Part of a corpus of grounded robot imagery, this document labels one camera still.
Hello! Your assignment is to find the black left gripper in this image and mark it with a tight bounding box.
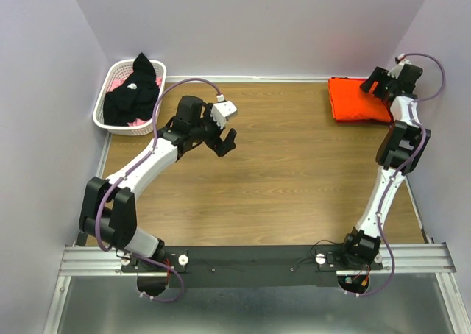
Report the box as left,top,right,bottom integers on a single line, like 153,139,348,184
191,104,236,157

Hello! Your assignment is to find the orange t shirt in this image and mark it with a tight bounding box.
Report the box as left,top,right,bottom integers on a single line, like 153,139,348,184
327,77,394,124

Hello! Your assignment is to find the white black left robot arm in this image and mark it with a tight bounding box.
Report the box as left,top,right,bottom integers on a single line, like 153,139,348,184
79,96,238,271

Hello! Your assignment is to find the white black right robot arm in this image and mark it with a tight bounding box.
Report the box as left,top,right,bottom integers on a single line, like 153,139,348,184
338,59,431,269

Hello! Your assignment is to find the black t shirt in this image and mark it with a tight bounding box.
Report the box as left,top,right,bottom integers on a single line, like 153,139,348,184
103,53,160,127

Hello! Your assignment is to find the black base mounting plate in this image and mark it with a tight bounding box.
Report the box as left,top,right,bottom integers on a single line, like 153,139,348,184
121,244,383,295

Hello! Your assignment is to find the white plastic laundry basket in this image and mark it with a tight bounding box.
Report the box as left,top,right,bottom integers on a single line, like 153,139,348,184
92,54,167,136

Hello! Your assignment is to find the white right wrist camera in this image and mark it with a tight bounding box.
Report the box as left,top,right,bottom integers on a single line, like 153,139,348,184
387,61,406,79

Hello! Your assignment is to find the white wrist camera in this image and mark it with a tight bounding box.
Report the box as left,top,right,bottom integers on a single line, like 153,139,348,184
387,61,406,79
210,101,238,129

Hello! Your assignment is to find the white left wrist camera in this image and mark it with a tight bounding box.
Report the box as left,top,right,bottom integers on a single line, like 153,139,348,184
210,101,238,129

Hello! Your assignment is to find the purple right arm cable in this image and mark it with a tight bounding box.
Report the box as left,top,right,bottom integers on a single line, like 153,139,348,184
344,52,447,298

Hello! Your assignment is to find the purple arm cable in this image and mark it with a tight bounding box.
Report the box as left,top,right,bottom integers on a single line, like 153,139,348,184
344,52,447,298
94,77,225,302

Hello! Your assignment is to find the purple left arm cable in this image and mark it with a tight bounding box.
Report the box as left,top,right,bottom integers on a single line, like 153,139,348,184
94,77,225,302

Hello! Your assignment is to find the aluminium extrusion rail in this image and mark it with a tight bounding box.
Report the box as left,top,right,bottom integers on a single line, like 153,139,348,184
59,244,456,277

